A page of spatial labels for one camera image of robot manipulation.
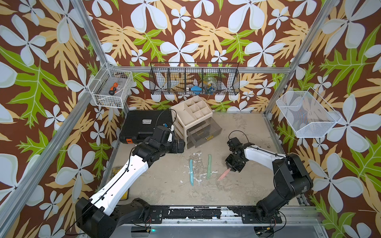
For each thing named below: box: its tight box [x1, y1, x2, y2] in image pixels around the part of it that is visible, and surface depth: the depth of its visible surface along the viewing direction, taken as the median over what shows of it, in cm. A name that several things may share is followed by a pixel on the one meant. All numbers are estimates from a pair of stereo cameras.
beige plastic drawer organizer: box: [171, 95, 223, 150], surface depth 88 cm
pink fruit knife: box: [217, 167, 232, 181], surface depth 90 cm
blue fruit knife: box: [189, 158, 194, 187], surface depth 90 cm
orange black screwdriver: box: [108, 82, 119, 96], surface depth 82 cm
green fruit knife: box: [206, 153, 212, 179], surface depth 92 cm
